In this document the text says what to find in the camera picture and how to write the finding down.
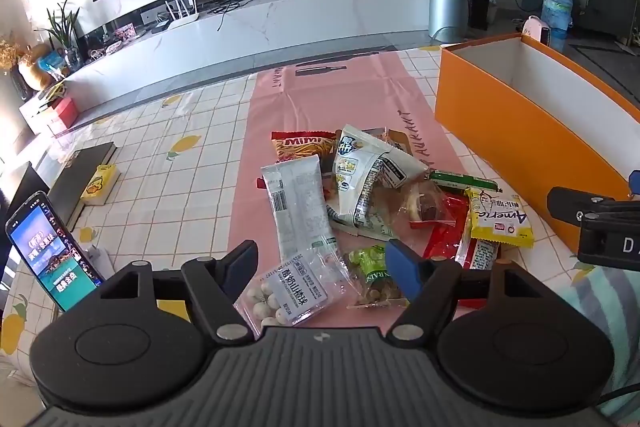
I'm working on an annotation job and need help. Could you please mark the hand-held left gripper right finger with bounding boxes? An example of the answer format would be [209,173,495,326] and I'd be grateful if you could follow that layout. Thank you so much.
[386,239,548,344]

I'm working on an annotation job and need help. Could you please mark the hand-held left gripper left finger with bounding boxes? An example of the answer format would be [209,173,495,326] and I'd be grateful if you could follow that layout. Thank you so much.
[100,240,260,344]

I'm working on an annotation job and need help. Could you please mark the green raisin packet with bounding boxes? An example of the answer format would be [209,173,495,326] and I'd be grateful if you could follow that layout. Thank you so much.
[345,246,411,309]

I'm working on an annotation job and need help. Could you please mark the clear packet of white balls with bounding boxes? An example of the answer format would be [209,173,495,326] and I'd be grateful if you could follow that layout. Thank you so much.
[234,252,346,328]

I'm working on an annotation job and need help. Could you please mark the yellow snack packet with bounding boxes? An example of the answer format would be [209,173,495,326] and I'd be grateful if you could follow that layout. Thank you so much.
[464,187,535,249]

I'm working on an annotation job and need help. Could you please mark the clear packet of brown snack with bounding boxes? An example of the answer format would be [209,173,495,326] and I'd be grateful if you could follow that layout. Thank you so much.
[395,182,458,228]

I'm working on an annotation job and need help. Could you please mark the white red snack packet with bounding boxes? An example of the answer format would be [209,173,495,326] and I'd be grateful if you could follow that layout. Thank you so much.
[455,227,502,270]

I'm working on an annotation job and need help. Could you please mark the long white snack packet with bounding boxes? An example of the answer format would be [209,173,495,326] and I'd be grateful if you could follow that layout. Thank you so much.
[260,156,341,263]

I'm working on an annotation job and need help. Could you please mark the green sausage stick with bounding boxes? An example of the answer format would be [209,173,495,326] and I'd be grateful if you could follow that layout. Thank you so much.
[429,170,501,194]

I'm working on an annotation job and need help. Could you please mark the orange cardboard box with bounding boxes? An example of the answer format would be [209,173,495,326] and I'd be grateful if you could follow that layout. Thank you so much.
[434,33,640,258]

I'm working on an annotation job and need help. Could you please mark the white green snack bag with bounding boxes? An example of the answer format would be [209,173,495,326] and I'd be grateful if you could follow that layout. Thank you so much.
[327,124,430,238]

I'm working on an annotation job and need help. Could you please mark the person's right forearm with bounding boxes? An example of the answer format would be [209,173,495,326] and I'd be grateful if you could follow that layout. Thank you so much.
[570,264,640,408]

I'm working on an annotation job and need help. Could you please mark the checkered lemon print tablecloth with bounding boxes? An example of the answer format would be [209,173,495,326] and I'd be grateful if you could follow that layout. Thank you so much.
[0,44,601,388]

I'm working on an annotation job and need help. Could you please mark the brown paper snack pouch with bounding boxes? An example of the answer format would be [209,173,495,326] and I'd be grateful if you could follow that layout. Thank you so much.
[362,128,416,158]

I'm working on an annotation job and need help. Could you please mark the red snack bag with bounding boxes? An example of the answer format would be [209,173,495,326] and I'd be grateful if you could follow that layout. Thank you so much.
[271,130,341,160]

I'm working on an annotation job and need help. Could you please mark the yellow tissue box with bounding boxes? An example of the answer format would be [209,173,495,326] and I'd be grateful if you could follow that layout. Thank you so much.
[81,164,118,206]

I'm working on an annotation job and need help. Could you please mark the small white pink appliance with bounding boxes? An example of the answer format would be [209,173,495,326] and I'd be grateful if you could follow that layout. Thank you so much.
[520,14,551,45]

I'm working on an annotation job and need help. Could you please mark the pink table mat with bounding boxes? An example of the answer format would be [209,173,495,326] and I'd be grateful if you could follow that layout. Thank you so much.
[227,49,501,328]

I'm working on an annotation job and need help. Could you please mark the black flat box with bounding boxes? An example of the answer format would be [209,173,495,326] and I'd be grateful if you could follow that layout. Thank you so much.
[47,142,116,228]

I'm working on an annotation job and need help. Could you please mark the blue water jug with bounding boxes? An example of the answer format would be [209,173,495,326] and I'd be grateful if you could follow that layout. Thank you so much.
[541,0,573,52]

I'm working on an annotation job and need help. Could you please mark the smartphone with lit screen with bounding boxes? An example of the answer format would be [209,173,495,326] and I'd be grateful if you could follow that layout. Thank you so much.
[5,191,106,313]

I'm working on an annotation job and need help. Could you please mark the silver trash can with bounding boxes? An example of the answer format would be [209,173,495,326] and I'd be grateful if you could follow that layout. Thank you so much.
[427,0,471,42]

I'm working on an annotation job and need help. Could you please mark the white marble media console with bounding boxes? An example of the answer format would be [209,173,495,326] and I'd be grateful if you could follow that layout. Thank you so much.
[20,0,436,128]

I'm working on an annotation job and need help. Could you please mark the red gift box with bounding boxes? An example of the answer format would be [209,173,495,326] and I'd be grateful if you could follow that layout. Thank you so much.
[47,97,81,135]

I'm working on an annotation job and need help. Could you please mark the white router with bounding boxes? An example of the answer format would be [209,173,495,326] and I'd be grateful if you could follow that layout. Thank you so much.
[165,0,201,30]

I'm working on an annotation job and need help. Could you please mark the blue packet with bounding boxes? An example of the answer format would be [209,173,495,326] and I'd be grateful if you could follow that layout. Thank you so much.
[37,52,68,75]

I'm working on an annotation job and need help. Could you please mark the orange gourd ornament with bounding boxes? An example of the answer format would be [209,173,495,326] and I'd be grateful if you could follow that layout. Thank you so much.
[20,44,56,90]

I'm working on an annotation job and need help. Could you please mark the green plant in glass vase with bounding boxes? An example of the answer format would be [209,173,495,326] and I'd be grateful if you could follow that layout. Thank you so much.
[35,0,83,68]

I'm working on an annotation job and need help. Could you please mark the dried flowers in vase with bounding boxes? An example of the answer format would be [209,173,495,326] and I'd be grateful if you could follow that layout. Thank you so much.
[0,34,31,102]

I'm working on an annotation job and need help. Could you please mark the black cables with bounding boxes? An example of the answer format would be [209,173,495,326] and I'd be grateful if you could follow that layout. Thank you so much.
[207,0,256,32]

